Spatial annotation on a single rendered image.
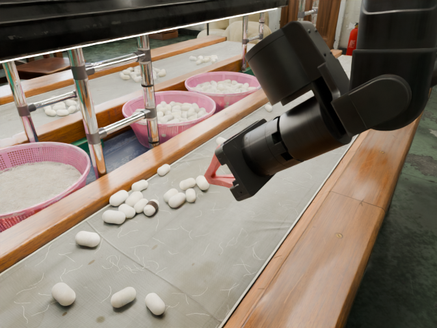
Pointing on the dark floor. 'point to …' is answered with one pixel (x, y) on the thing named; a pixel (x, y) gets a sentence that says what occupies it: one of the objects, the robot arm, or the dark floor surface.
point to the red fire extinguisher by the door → (352, 40)
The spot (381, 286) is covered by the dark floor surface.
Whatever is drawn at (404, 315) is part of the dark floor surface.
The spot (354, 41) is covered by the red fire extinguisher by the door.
